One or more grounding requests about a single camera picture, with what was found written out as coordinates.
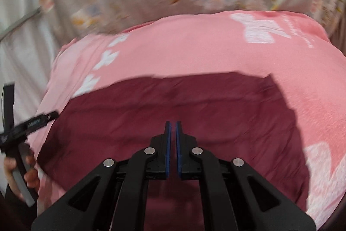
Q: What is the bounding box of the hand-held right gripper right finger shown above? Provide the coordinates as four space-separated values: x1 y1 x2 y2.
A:
176 121 317 231

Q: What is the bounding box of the person's left hand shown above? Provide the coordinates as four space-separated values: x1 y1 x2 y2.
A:
3 149 40 202

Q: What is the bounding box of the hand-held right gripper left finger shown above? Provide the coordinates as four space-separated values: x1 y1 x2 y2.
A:
31 121 172 231

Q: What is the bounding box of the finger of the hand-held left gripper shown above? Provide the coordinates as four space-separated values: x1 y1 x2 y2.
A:
40 111 60 124

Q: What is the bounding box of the maroon puffer jacket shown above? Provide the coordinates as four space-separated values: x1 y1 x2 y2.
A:
36 72 311 231

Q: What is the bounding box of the pink patterned blanket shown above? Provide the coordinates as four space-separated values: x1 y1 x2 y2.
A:
36 10 346 230

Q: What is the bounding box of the metal curtain rail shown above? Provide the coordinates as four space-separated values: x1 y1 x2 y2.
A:
0 8 42 40

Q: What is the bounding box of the white satin curtain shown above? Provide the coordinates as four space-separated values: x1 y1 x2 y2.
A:
0 0 65 145

